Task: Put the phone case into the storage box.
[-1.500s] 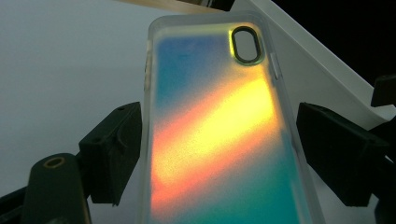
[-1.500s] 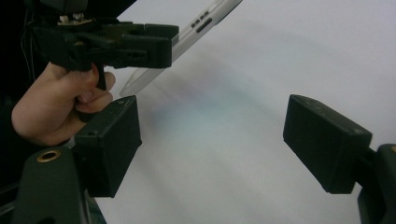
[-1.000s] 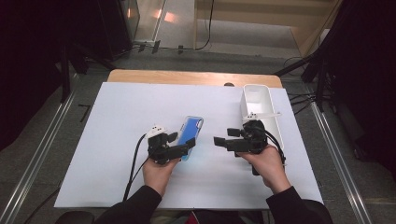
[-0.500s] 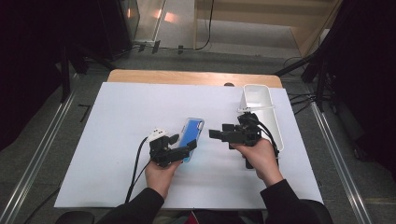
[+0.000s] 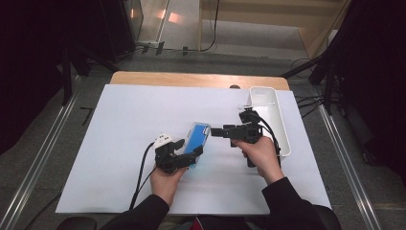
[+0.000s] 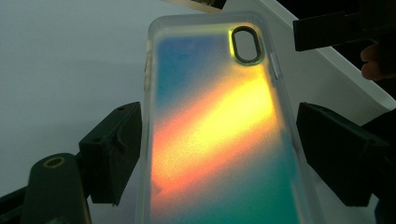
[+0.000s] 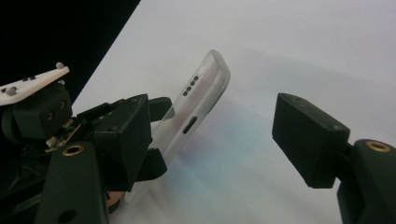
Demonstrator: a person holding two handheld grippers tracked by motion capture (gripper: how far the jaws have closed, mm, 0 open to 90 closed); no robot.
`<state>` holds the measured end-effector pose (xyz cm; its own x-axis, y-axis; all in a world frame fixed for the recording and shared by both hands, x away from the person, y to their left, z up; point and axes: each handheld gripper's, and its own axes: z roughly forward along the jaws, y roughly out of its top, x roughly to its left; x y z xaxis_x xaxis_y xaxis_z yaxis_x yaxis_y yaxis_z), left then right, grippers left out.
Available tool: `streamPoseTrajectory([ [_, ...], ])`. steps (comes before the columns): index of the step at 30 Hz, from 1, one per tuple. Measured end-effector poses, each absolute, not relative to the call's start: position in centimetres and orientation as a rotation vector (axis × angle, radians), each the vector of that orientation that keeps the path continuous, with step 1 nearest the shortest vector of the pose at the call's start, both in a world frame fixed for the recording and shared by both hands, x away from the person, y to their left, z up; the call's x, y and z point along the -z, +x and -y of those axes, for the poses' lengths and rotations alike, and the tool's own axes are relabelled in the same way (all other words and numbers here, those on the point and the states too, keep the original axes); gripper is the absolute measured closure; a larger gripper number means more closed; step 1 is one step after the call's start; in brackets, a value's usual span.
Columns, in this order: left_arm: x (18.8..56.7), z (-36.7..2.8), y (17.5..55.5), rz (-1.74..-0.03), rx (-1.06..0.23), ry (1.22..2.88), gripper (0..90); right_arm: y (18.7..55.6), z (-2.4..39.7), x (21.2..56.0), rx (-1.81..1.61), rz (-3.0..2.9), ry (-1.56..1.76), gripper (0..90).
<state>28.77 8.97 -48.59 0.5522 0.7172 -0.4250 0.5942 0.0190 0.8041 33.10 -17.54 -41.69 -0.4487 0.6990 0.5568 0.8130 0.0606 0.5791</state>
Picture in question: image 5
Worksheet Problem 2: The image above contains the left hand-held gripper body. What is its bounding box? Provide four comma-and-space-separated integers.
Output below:
152, 133, 193, 175

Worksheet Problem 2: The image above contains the black metal stand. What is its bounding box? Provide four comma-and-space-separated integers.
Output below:
281, 47, 346, 116
60, 41, 119, 106

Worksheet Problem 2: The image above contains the blue smartphone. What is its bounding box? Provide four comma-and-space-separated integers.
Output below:
182, 122, 212, 169

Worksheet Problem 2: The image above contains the left hand-held gripper cable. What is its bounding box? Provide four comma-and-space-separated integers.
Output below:
128, 142, 157, 210

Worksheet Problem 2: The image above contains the white storage box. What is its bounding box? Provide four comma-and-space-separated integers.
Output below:
245, 85, 293, 161

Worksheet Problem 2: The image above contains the hand-held gripper cable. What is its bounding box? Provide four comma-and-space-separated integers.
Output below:
255, 114, 282, 167
128, 142, 157, 210

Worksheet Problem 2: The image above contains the metal rail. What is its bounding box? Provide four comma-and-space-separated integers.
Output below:
319, 104, 382, 230
0, 92, 79, 230

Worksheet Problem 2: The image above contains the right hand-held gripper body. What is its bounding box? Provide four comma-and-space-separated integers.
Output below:
223, 102, 276, 148

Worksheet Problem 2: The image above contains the bundle of black cables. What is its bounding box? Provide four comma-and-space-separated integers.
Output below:
295, 94, 327, 119

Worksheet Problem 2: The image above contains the person's left hand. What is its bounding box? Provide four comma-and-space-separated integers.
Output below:
148, 166, 190, 207

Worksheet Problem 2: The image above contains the person's right hand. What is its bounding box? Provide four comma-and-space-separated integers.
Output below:
232, 135, 285, 186

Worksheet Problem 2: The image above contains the thin black cable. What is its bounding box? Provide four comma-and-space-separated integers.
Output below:
23, 191, 63, 230

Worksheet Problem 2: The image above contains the white board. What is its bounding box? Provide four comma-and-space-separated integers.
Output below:
55, 83, 332, 217

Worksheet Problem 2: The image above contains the light wooden frame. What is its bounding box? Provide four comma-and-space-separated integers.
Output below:
197, 0, 352, 60

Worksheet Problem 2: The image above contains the black cabinet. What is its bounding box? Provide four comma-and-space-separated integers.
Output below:
99, 0, 145, 63

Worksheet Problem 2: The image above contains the right hand-held gripper cable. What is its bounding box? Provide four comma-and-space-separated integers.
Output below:
255, 114, 282, 167

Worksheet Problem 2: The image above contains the metal framed glass panel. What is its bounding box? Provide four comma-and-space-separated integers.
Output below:
137, 0, 202, 44

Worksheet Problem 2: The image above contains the dark curtain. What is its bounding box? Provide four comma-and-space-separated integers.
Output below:
331, 0, 406, 176
0, 0, 106, 154

